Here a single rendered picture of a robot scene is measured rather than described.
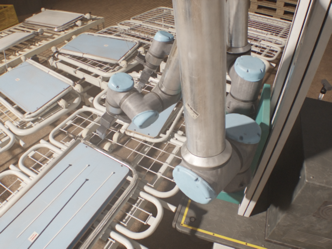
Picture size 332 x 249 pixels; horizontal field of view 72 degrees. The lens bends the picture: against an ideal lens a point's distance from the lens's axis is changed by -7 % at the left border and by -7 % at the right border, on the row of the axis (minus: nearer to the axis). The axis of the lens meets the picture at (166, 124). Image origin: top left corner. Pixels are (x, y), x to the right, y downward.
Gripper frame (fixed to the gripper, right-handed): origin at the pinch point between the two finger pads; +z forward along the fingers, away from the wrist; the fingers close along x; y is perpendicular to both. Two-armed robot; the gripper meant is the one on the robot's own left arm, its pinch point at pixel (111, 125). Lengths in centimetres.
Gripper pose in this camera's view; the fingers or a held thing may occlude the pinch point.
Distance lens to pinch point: 116.9
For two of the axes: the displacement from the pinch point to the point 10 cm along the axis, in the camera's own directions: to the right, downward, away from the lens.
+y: -8.2, -5.7, 0.3
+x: -4.8, 6.7, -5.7
